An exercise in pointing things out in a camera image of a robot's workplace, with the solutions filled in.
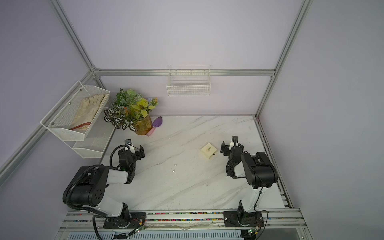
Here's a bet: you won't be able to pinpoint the purple pink garden trowel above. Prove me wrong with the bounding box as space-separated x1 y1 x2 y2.
146 117 163 137

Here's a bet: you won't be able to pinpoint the beige work gloves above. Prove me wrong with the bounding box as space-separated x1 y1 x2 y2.
70 94 108 132

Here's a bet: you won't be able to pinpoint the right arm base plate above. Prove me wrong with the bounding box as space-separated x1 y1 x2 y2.
223 211 265 228

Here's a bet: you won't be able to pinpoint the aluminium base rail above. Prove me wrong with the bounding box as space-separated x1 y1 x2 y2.
59 209 308 232

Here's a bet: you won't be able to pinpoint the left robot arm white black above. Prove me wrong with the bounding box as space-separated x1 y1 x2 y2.
63 143 145 219

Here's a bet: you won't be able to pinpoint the potted plant amber vase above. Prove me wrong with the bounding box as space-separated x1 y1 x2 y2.
104 89 159 136

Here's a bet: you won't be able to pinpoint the white mesh wall shelf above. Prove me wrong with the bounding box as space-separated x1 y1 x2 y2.
41 82 114 159

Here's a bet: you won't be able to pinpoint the white wire wall basket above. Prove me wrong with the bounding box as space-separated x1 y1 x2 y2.
167 65 211 97

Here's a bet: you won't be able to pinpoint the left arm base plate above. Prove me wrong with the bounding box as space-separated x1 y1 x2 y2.
103 212 147 229

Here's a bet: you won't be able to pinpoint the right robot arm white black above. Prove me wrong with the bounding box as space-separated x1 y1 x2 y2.
220 141 278 212

